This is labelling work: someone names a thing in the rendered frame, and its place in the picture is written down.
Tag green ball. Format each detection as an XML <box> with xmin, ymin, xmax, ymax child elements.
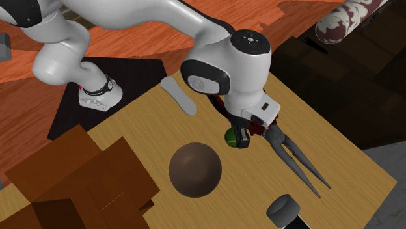
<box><xmin>224</xmin><ymin>126</ymin><xmax>239</xmax><ymax>148</ymax></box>

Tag dark red object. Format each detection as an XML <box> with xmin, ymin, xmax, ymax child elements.
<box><xmin>208</xmin><ymin>94</ymin><xmax>280</xmax><ymax>138</ymax></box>

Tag light wooden table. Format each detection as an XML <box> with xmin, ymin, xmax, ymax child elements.
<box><xmin>0</xmin><ymin>70</ymin><xmax>398</xmax><ymax>229</ymax></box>

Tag brown round bowl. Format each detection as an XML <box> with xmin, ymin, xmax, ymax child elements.
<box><xmin>168</xmin><ymin>142</ymin><xmax>223</xmax><ymax>199</ymax></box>

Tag grey tongs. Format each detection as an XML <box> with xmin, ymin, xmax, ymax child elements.
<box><xmin>262</xmin><ymin>123</ymin><xmax>332</xmax><ymax>200</ymax></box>

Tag flat grey oblong remote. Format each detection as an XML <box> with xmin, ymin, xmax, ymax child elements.
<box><xmin>159</xmin><ymin>76</ymin><xmax>198</xmax><ymax>116</ymax></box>

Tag dark brown cabinet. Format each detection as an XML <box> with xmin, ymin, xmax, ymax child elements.
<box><xmin>270</xmin><ymin>0</ymin><xmax>406</xmax><ymax>151</ymax></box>

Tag black robot stand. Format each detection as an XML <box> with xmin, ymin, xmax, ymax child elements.
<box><xmin>46</xmin><ymin>57</ymin><xmax>168</xmax><ymax>141</ymax></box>

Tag brown cardboard box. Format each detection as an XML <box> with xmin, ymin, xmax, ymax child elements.
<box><xmin>0</xmin><ymin>136</ymin><xmax>161</xmax><ymax>229</ymax></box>
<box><xmin>3</xmin><ymin>124</ymin><xmax>103</xmax><ymax>204</ymax></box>

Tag red white patterned bolster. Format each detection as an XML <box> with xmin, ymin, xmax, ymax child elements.
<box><xmin>314</xmin><ymin>0</ymin><xmax>389</xmax><ymax>45</ymax></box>

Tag grey block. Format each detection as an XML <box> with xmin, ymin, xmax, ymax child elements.
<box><xmin>0</xmin><ymin>33</ymin><xmax>12</xmax><ymax>63</ymax></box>

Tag dark grey cylinder black handle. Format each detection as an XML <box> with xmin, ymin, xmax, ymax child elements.
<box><xmin>265</xmin><ymin>193</ymin><xmax>312</xmax><ymax>229</ymax></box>

